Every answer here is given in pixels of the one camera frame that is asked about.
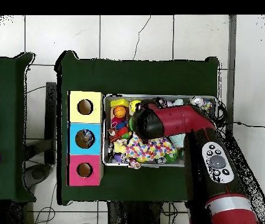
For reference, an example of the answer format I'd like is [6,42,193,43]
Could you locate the orange basketball toy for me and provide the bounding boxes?
[112,105,127,119]

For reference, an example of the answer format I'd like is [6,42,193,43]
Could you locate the wooden box with three holes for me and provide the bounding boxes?
[66,90,104,187]

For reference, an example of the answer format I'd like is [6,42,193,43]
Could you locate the crushed clear plastic bottle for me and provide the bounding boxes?
[82,129,95,144]

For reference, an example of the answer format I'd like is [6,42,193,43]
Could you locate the dark green tablecloth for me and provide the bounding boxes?
[54,50,220,207]
[0,52,36,202]

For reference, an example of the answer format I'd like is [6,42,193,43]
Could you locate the black floor cable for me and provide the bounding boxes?
[217,120,265,129]

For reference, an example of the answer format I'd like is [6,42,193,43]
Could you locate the colourful polka dot cloth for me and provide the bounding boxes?
[124,134,178,163]

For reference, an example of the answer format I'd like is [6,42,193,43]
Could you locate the crushed silver can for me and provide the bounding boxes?
[189,96,204,107]

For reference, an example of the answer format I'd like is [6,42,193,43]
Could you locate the silver mesh bin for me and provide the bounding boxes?
[101,93,218,168]

